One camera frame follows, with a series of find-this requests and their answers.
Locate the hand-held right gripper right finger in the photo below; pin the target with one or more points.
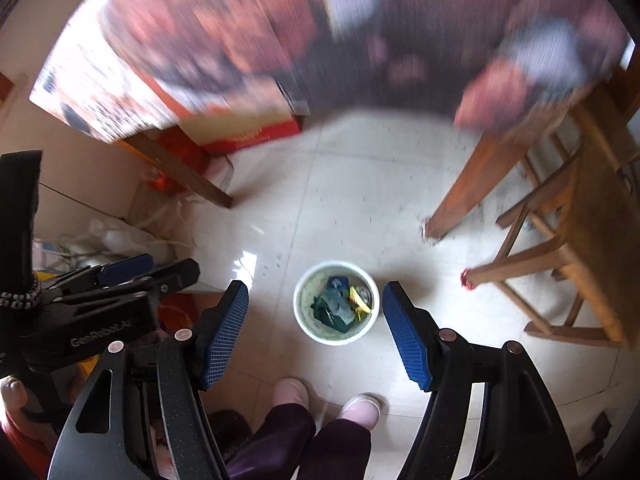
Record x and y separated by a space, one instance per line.
407 340

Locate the person's leg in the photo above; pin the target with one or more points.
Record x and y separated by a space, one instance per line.
340 452
280 440

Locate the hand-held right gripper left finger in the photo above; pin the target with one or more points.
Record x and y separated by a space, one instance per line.
225 335

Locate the red cardboard box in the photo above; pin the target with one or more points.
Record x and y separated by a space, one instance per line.
250 137

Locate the printed tablecloth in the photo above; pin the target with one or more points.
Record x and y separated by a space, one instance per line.
250 35

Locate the white plastic bag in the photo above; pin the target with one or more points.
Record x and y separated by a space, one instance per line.
120 237

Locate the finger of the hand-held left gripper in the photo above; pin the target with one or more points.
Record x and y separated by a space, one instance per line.
125 267
175 275

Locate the dark green packet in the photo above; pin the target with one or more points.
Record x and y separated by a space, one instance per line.
332 310

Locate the person's left hand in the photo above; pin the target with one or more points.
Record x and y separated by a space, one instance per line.
12 392

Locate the white plastic bucket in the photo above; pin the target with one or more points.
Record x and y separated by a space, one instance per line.
305 320

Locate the person's left leg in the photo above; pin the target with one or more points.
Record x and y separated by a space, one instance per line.
280 440

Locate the red plastic bag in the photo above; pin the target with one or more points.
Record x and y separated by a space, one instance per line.
175 160

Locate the pink shoe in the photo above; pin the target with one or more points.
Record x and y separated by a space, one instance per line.
291 392
361 409

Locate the person's right leg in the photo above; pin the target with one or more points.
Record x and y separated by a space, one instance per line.
340 452

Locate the blue packet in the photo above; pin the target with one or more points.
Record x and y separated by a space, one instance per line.
337 283

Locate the wooden stool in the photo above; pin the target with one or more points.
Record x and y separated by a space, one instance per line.
600 200

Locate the yellow wrapper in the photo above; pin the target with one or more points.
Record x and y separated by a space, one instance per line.
359 302

